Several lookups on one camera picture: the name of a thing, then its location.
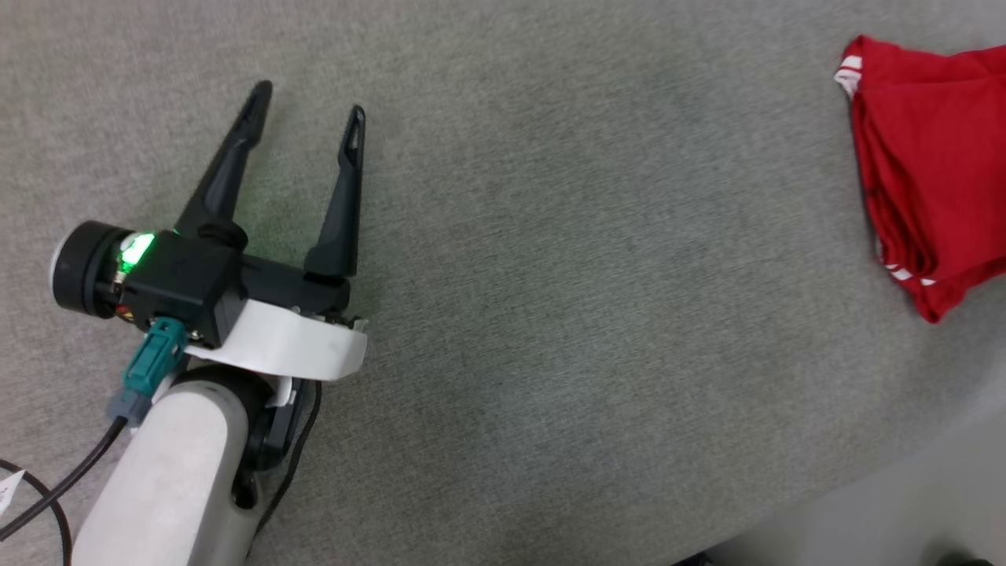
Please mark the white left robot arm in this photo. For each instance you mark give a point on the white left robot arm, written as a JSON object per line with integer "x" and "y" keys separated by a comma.
{"x": 173, "y": 472}

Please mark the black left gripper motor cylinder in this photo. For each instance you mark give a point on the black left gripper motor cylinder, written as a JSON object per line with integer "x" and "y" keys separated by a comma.
{"x": 78, "y": 267}

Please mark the red white jersey shirt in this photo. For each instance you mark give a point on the red white jersey shirt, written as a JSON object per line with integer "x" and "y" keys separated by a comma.
{"x": 935, "y": 157}

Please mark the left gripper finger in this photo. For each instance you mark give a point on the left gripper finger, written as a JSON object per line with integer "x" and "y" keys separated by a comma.
{"x": 342, "y": 228}
{"x": 224, "y": 181}

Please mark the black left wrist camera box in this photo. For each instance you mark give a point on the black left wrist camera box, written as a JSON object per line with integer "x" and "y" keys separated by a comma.
{"x": 181, "y": 283}

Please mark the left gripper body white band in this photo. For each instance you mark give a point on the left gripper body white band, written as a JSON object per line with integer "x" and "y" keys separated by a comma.
{"x": 299, "y": 342}

